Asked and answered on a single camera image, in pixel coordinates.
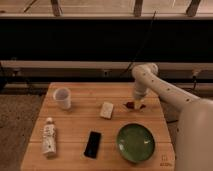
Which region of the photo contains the translucent plastic cup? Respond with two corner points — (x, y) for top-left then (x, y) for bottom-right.
(53, 87), (71, 110)

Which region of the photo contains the red pepper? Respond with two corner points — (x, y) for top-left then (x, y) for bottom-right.
(125, 101), (145, 110)

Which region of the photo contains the white plastic bottle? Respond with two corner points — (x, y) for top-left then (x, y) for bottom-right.
(42, 117), (56, 158)

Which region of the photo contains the black hanging cable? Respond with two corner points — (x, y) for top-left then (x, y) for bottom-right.
(118, 10), (158, 78)

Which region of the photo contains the black rectangular phone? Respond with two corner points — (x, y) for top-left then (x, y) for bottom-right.
(84, 131), (101, 159)

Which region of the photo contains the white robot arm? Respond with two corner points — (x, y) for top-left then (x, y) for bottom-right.
(132, 63), (213, 171)

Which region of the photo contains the white sponge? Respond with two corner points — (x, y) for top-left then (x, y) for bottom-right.
(100, 102), (114, 119)

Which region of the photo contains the green bowl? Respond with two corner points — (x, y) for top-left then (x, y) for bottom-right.
(116, 123), (155, 163)

